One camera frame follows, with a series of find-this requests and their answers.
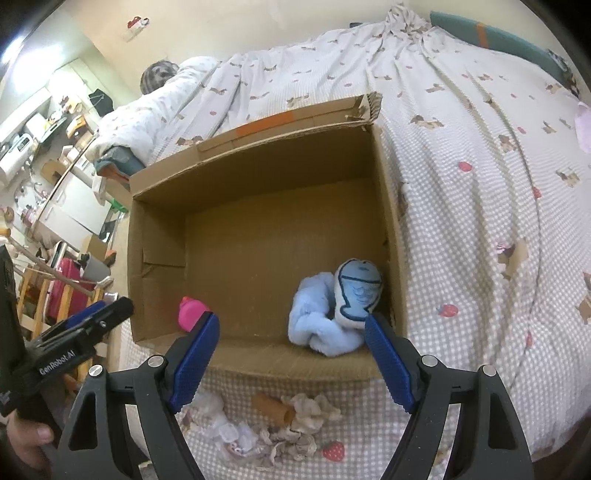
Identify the orange cardboard tube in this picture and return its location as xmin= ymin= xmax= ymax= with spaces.
xmin=252 ymin=392 xmax=296 ymax=428

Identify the black white patterned cloth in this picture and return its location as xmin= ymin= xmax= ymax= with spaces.
xmin=547 ymin=48 xmax=581 ymax=99

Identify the beige lace scrunchie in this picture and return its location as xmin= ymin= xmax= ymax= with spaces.
xmin=256 ymin=392 xmax=345 ymax=467

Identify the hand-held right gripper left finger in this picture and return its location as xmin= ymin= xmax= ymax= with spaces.
xmin=54 ymin=311 xmax=221 ymax=480

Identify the blue plush toy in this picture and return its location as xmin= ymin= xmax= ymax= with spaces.
xmin=288 ymin=258 xmax=384 ymax=358

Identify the pink cloth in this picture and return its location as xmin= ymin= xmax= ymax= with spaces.
xmin=575 ymin=102 xmax=591 ymax=155

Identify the teal cushion with orange stripe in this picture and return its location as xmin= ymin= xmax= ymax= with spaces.
xmin=429 ymin=10 xmax=580 ymax=95

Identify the black hanging bag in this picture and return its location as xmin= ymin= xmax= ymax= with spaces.
xmin=88 ymin=89 xmax=115 ymax=117

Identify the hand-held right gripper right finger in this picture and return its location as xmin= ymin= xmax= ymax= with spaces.
xmin=364 ymin=313 xmax=534 ymax=480

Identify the grey bucket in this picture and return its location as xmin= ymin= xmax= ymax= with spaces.
xmin=81 ymin=253 xmax=114 ymax=283

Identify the grey striped pillow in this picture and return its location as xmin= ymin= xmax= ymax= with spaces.
xmin=140 ymin=59 xmax=181 ymax=96

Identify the wooden stick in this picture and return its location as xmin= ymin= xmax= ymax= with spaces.
xmin=4 ymin=230 xmax=112 ymax=297

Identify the person's left hand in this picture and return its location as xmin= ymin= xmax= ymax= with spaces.
xmin=0 ymin=412 xmax=57 ymax=470

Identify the cardboard box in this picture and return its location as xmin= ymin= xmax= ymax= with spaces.
xmin=127 ymin=91 xmax=409 ymax=384

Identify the wooden bedside cabinet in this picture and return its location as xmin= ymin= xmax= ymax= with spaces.
xmin=105 ymin=215 xmax=134 ymax=361

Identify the red suitcase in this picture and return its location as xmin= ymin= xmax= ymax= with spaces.
xmin=46 ymin=257 xmax=91 ymax=325

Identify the white printed duvet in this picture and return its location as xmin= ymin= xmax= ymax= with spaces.
xmin=95 ymin=55 xmax=232 ymax=163

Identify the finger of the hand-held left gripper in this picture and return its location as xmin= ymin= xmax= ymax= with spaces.
xmin=39 ymin=296 xmax=134 ymax=345
xmin=44 ymin=300 xmax=108 ymax=336

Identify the pink toy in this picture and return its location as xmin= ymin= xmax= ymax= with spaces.
xmin=178 ymin=296 xmax=211 ymax=333

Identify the white plastic bag item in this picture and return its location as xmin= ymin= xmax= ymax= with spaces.
xmin=181 ymin=390 xmax=258 ymax=459

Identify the yellow wooden rack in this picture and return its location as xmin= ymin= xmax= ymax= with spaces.
xmin=16 ymin=265 xmax=105 ymax=343

